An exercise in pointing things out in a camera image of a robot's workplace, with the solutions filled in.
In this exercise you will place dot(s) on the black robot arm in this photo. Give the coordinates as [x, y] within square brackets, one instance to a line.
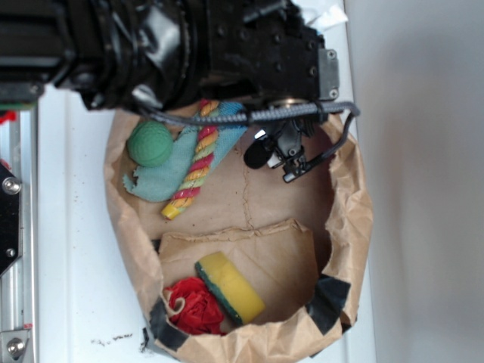
[145, 56]

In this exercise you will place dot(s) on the teal cloth rag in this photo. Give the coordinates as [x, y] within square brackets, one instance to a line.
[156, 184]

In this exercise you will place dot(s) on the brown paper bag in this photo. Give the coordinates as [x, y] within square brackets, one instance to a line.
[302, 245]

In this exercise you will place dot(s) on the yellow green sponge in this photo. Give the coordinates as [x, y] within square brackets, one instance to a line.
[233, 291]

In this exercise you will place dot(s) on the green rubber ball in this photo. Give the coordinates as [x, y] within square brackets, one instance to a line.
[150, 144]

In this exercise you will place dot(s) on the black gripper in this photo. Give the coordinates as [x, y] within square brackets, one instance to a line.
[262, 53]

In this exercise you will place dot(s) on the aluminium extrusion rail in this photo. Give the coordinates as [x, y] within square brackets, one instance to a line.
[19, 341]

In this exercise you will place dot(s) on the small black clip microphone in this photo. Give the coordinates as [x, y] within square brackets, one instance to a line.
[281, 145]

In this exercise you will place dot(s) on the red crumpled plastic mesh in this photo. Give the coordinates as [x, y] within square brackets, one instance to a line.
[193, 308]

